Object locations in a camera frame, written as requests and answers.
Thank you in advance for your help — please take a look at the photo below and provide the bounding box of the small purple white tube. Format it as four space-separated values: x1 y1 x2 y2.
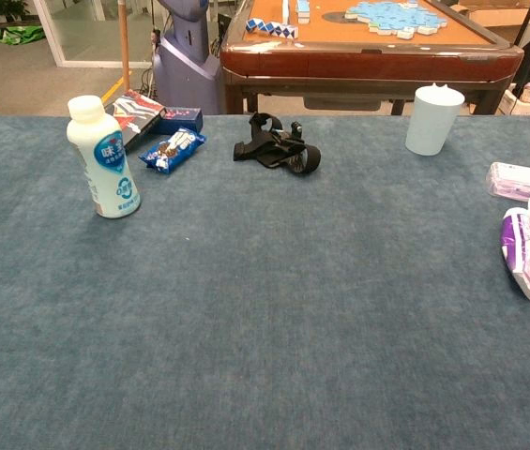
500 193 530 306

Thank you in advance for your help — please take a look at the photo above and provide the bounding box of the blue felt table cloth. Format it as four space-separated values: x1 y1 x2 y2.
0 114 530 450

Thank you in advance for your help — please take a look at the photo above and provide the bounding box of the blue cookie snack packet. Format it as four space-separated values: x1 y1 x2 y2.
138 127 207 175

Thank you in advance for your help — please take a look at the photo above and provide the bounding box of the dark blue flat box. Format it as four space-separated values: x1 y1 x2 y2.
154 106 204 136

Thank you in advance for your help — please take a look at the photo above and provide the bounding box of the white milk bottle blue label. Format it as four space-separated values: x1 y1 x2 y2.
67 95 143 219

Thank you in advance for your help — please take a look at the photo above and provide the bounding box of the red black white box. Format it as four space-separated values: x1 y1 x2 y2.
104 89 167 154

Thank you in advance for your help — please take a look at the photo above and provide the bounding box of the brown mahjong table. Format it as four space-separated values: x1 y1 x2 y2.
220 0 525 116

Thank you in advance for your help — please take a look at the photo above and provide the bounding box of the light blue plastic cup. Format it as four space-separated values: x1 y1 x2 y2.
404 82 466 157

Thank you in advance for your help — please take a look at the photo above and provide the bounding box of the blue white snake puzzle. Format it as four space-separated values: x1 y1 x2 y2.
244 18 299 39

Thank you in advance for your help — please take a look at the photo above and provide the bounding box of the wooden pole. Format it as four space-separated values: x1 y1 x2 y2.
117 0 131 93

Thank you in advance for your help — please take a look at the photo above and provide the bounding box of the blue mahjong tile pile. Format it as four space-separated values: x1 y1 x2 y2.
343 0 448 41

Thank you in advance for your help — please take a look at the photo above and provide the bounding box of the clear purple small box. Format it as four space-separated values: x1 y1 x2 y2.
485 161 530 203

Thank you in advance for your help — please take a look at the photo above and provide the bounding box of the white framed glass partition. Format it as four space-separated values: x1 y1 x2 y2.
33 0 154 69

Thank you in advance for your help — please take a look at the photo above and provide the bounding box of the cardboard box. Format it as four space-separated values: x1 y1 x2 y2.
451 0 530 30

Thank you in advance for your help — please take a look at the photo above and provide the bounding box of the green bag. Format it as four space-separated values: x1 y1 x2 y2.
0 25 46 46

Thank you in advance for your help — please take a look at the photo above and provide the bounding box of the black tripod stand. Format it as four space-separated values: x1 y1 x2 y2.
513 0 530 47

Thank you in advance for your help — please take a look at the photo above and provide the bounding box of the black camera strap mount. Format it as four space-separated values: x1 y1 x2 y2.
233 112 322 177

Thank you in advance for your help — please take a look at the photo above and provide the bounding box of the blue purple robot pedestal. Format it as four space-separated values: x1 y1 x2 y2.
153 0 223 115

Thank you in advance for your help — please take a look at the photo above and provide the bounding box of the tangled floor cable bundle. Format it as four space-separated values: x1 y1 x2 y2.
139 65 156 96

